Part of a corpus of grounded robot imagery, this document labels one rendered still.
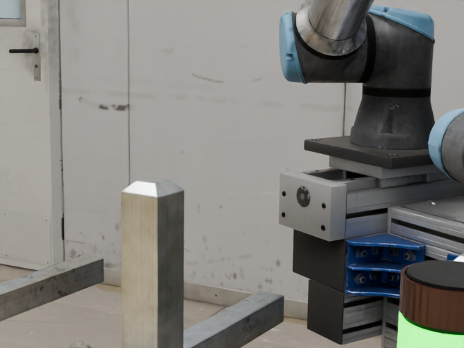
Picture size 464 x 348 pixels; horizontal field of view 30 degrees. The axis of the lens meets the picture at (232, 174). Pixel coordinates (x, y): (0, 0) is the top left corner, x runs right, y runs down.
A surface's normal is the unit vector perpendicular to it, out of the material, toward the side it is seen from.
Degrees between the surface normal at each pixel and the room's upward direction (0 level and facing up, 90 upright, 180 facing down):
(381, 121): 72
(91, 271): 90
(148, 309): 90
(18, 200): 90
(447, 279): 0
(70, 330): 0
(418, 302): 90
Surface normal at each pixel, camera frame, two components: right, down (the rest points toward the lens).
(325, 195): -0.83, 0.09
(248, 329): 0.85, 0.11
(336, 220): 0.55, 0.16
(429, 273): 0.01, -0.98
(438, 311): -0.47, 0.15
